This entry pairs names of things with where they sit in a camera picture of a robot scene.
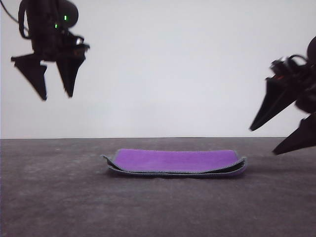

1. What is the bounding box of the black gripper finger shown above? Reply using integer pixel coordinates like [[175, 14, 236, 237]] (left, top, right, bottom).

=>
[[248, 78, 301, 132], [272, 113, 316, 156], [10, 52, 48, 101], [55, 52, 86, 98]]

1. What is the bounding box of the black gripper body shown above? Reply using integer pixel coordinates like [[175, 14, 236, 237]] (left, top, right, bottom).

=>
[[264, 73, 316, 116], [31, 31, 91, 62]]

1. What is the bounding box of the purple towel with grey hem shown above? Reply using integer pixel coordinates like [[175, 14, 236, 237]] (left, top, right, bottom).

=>
[[100, 148, 248, 178]]

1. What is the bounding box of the grey table cloth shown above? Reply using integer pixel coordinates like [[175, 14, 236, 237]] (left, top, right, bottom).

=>
[[0, 137, 316, 237]]

